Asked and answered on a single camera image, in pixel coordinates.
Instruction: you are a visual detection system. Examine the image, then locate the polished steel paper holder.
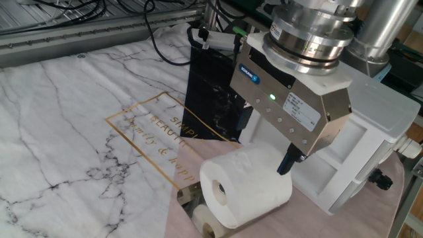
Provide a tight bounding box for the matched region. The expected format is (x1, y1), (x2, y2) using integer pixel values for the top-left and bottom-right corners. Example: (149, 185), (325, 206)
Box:
(176, 180), (239, 238)

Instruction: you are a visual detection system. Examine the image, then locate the grey aluminium rail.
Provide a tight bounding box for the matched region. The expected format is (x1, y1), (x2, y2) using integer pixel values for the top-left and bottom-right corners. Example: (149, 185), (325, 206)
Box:
(0, 8), (206, 69)

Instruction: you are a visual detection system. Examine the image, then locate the silver force torque sensor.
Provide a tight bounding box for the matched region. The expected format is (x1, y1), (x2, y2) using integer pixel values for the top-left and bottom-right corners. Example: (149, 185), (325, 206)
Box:
(262, 0), (364, 76)

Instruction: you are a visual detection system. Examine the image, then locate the white plastic junction box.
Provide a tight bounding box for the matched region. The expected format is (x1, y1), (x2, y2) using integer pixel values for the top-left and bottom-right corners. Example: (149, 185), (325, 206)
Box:
(238, 62), (421, 216)

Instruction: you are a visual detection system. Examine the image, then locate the black cable bundle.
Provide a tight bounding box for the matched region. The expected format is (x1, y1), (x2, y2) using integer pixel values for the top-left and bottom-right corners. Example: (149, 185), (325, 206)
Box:
(0, 0), (108, 36)

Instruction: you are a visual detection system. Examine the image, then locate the black cable gland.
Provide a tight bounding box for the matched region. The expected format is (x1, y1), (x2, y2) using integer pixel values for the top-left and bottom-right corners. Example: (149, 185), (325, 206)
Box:
(368, 168), (394, 191)

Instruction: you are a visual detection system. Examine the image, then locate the white gripper adapter plate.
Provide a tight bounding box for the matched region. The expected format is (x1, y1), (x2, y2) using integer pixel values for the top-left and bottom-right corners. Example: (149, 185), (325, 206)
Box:
(246, 32), (354, 97)

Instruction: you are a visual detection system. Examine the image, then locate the white toilet paper roll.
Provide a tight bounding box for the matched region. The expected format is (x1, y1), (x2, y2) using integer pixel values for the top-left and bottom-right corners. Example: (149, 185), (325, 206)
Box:
(199, 142), (293, 229)

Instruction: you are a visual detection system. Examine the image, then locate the grey table frame leg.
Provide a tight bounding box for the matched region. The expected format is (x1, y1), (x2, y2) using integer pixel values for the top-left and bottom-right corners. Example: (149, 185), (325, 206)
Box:
(389, 157), (423, 238)

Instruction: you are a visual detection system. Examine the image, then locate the silver Schunk gripper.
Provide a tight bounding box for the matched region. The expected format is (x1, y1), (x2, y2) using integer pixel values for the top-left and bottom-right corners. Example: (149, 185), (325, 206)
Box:
(229, 42), (353, 177)

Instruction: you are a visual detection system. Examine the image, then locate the black power cable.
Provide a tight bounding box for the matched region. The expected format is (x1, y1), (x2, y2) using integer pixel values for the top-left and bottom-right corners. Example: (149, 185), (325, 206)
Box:
(143, 0), (192, 66)

